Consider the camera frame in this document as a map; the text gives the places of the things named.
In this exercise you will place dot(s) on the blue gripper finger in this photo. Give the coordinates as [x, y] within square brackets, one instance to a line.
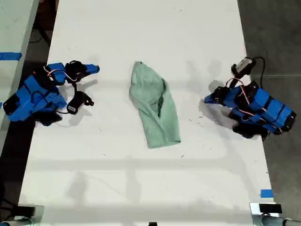
[216, 91]
[81, 75]
[92, 67]
[209, 99]

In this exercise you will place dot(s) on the pale green T-shirt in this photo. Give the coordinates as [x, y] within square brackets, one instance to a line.
[155, 110]

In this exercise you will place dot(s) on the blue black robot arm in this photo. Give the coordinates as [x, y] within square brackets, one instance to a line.
[30, 94]
[270, 106]

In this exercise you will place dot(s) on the long blue tape strip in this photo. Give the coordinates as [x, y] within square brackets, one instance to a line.
[10, 56]

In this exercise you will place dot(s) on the pale side table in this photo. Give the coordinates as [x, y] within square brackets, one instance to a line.
[14, 28]

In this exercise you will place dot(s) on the small blue tape square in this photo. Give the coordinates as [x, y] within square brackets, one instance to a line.
[266, 193]

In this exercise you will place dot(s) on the small black box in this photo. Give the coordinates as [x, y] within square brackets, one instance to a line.
[26, 210]
[270, 208]

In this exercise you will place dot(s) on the grey metal pipe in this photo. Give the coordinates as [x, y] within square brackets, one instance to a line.
[16, 222]
[275, 221]

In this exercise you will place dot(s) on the small black edge clip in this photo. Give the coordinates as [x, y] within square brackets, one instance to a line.
[152, 223]

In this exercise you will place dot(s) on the short black camera stalk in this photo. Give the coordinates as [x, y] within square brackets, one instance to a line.
[75, 87]
[231, 82]

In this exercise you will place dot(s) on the black camera box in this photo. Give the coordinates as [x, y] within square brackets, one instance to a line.
[76, 103]
[242, 67]

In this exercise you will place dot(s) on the metal table clamp bracket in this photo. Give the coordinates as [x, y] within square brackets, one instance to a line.
[38, 210]
[254, 208]

